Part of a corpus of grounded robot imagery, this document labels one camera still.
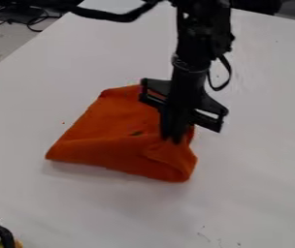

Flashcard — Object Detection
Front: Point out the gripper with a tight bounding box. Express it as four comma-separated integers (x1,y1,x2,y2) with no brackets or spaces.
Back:
137,57,231,145

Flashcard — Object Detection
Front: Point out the orange cloth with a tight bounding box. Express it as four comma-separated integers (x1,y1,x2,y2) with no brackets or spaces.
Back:
45,84,200,184

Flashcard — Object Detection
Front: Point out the black and yellow tool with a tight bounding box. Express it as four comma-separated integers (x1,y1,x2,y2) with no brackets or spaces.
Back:
0,217,25,248

